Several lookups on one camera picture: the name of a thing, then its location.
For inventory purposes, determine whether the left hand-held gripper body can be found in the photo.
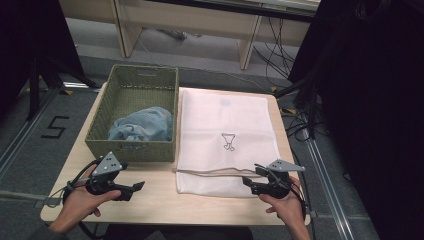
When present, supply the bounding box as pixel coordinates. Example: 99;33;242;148
85;151;132;202

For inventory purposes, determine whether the light blue cloth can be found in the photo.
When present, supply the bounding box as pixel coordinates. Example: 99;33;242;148
107;106;174;142

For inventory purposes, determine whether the bundle of black floor cables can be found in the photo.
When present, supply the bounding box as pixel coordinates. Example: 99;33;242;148
252;16;300;88

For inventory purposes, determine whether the light wooden desk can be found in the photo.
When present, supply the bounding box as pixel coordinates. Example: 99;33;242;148
59;0;322;71

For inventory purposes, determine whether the green woven basket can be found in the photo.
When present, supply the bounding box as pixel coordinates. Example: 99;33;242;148
84;64;180;164

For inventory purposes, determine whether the metal floor rail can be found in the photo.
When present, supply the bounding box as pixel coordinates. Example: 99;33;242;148
302;133;356;240
0;89;62;180

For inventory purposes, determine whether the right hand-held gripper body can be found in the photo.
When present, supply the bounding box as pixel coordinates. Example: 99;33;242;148
250;158;306;200

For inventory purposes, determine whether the white mesh laundry bag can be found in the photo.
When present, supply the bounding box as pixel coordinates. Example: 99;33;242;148
174;87;282;199

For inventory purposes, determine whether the grey tape strip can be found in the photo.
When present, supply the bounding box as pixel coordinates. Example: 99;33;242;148
32;197;64;210

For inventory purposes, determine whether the grey power strip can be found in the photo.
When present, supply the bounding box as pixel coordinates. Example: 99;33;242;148
157;28;203;42

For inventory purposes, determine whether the black metal stand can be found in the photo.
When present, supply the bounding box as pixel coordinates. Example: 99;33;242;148
274;75;323;141

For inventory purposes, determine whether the person's right hand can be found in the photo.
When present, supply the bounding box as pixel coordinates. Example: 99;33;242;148
259;175;306;226

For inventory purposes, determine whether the black tripod stand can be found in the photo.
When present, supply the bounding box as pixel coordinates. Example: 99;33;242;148
25;54;102;122

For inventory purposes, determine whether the black curtain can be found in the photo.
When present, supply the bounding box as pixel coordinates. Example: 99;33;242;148
287;0;424;240
0;0;86;118

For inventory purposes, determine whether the person's left hand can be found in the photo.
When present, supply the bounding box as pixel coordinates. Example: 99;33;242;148
57;165;122;224

